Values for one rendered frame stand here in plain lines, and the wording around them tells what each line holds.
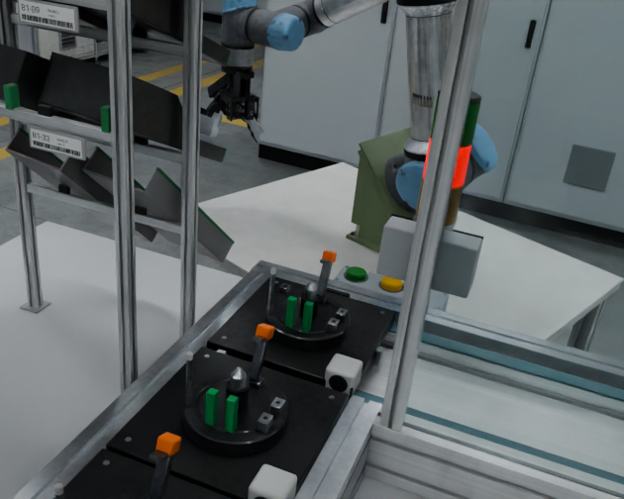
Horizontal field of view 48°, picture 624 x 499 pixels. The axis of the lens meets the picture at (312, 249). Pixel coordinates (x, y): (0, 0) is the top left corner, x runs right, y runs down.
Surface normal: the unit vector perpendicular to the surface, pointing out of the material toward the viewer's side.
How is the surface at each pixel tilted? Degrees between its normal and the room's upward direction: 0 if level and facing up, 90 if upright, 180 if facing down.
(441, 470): 90
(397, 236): 90
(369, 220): 90
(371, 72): 90
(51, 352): 0
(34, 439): 0
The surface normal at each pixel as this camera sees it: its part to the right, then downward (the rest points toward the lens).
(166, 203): 0.85, 0.31
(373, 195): -0.64, 0.29
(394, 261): -0.36, 0.40
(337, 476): 0.10, -0.88
